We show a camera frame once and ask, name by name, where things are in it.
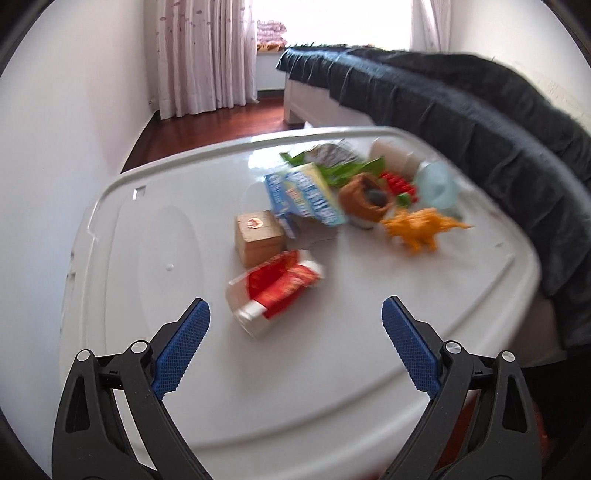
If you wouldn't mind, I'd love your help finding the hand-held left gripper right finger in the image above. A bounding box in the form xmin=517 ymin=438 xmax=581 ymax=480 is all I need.
xmin=381 ymin=295 xmax=541 ymax=480

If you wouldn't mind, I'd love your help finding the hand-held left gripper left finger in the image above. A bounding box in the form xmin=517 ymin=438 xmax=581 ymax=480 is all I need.
xmin=52 ymin=298 xmax=213 ymax=480

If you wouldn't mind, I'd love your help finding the red and white carton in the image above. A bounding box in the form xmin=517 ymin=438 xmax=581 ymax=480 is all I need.
xmin=226 ymin=249 xmax=326 ymax=340

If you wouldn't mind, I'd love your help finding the brown cardboard box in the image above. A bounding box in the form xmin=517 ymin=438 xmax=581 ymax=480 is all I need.
xmin=234 ymin=210 xmax=287 ymax=268

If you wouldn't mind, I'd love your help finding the clear plastic cup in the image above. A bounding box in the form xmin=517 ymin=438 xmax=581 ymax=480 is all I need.
xmin=413 ymin=159 xmax=465 ymax=217

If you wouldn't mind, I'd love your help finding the green snack wrapper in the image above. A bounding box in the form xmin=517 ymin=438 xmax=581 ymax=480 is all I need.
xmin=279 ymin=150 xmax=386 ymax=190

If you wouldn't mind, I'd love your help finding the blue and yellow carton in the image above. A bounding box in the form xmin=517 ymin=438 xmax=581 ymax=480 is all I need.
xmin=264 ymin=162 xmax=349 ymax=238

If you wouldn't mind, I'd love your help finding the white paper roll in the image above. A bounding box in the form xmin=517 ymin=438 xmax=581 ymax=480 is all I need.
xmin=368 ymin=137 xmax=423 ymax=178

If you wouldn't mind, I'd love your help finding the silver wrapper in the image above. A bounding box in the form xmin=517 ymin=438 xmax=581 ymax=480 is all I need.
xmin=309 ymin=141 xmax=365 ymax=167

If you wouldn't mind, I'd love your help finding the orange dinosaur toy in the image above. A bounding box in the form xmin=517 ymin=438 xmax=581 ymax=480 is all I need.
xmin=381 ymin=208 xmax=474 ymax=256

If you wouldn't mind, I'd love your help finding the red toy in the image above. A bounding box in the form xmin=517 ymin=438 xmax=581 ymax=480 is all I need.
xmin=379 ymin=170 xmax=422 ymax=204

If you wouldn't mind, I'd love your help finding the dark bed blanket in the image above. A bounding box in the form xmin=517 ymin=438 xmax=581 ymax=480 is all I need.
xmin=276 ymin=45 xmax=591 ymax=349

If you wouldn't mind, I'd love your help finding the white patterned curtain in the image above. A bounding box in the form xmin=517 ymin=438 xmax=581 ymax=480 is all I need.
xmin=411 ymin=0 xmax=451 ymax=52
xmin=154 ymin=0 xmax=258 ymax=120

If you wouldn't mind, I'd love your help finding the pile of folded cloths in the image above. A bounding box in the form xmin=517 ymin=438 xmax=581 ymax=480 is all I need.
xmin=256 ymin=19 xmax=288 ymax=51

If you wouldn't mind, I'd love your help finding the white bed frame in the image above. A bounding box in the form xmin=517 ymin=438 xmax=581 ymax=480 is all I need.
xmin=283 ymin=76 xmax=377 ymax=129

